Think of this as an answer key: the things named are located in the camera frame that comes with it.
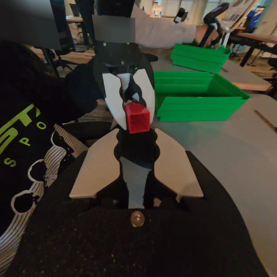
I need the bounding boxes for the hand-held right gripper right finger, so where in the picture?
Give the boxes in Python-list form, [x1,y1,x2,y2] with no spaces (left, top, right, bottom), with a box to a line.
[153,128,204,203]

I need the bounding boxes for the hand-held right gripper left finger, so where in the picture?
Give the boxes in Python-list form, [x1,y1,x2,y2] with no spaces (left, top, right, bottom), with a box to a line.
[69,128,121,199]

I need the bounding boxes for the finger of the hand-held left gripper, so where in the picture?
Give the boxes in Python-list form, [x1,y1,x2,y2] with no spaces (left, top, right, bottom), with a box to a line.
[103,74,128,131]
[130,69,156,124]

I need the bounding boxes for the red toy block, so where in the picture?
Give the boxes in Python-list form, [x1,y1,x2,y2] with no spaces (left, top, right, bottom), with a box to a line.
[124,103,151,134]

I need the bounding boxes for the green plastic bin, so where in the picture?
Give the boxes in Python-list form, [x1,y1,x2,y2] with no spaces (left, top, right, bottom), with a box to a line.
[170,43,231,74]
[156,71,252,122]

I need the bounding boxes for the person's left forearm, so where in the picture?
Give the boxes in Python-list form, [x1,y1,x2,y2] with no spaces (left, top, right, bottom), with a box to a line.
[64,58,104,113]

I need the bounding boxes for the black shirt green print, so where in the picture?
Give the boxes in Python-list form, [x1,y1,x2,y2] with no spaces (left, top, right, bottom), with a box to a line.
[0,40,102,234]

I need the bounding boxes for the wooden office desk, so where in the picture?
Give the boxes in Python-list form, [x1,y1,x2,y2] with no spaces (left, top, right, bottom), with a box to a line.
[229,31,277,67]

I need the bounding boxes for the wooden framed display board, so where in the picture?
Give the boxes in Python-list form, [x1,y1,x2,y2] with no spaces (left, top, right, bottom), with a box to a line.
[223,0,260,29]

